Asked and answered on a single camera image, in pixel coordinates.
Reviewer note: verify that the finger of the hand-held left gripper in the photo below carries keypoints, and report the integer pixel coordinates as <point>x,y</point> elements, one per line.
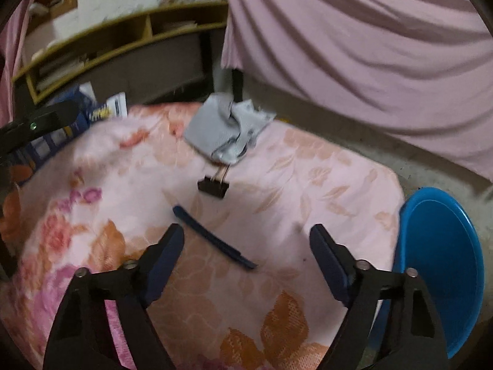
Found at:
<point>61,115</point>

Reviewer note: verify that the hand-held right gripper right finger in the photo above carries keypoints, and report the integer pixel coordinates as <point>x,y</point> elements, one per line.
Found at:
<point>331,262</point>

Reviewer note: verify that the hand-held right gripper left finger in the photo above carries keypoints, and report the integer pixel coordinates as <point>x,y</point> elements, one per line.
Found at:
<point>163,262</point>

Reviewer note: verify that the blue plastic strip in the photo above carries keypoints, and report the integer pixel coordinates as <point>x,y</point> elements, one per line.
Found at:
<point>212,237</point>

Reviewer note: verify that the blue plastic basin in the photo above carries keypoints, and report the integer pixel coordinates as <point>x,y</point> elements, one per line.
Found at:
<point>439,262</point>

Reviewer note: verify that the blue cardboard box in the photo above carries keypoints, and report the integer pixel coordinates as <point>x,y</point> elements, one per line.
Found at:
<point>83,117</point>

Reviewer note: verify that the pile of papers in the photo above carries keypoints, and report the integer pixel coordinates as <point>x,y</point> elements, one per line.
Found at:
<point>57,67</point>

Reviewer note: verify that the white blue packet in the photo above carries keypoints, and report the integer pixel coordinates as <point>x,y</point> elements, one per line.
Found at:
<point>115,106</point>

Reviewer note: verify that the wooden shelf unit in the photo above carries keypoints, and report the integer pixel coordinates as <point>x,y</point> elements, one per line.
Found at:
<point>115,50</point>

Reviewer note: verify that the black binder clip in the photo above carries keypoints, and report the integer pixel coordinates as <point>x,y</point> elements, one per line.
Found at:
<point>212,187</point>

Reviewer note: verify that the pink curtain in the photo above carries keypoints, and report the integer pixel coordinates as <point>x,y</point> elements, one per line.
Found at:
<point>15,38</point>

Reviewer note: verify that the floral pink blanket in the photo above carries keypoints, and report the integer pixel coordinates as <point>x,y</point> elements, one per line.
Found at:
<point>238,169</point>

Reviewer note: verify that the grey crumpled cloth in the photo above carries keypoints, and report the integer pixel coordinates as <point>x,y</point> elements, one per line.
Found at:
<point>215,127</point>

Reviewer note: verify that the black table leg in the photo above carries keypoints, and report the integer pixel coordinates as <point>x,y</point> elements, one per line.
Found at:
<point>238,84</point>

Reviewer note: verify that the pink hanging sheet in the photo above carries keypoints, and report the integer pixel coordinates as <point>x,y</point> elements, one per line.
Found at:
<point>366,54</point>

